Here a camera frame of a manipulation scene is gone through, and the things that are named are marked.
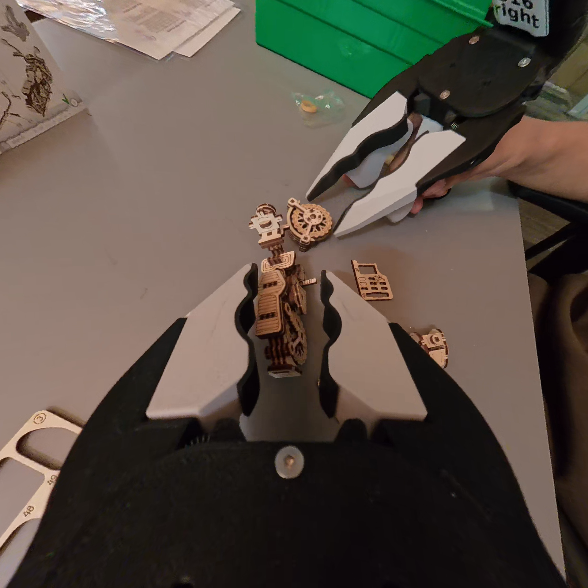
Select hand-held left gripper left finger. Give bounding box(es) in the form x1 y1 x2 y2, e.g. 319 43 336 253
145 263 261 439

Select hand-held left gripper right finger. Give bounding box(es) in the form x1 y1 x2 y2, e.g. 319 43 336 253
318 270 429 428

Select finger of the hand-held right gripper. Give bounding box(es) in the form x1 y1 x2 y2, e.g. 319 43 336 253
333 130 468 238
305 90 414 202

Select wooden motorcycle model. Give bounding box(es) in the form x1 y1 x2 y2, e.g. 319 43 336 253
249 203 319 378

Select wooden model wheel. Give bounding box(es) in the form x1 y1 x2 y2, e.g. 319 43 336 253
286 198 333 253

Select person's right forearm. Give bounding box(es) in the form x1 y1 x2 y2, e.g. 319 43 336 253
524 115 588 203

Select grey desk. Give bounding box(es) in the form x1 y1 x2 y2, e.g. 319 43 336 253
0 9 567 579

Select person's right hand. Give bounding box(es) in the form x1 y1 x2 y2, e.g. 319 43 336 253
410 115 536 216

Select clear bag of small rings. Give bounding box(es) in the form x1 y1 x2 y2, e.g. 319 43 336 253
290 87 346 128

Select small wooden block assembly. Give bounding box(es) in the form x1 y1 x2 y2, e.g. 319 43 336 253
409 328 448 369

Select flat slotted wooden part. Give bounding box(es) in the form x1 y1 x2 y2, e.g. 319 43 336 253
351 259 394 301

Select green plastic bin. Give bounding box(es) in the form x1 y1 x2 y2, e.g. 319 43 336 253
255 0 494 99

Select black chair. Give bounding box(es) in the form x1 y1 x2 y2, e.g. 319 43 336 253
507 181 588 276

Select wooden punch-out sheet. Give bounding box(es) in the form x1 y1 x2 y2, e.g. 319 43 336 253
0 410 84 547

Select person's brown clothing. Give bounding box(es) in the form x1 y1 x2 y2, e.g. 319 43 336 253
528 271 588 588

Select paper sheets in plastic sleeve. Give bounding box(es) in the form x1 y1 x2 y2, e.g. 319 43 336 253
16 0 242 61

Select illustrated instruction booklet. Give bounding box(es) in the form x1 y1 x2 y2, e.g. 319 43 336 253
0 0 88 154

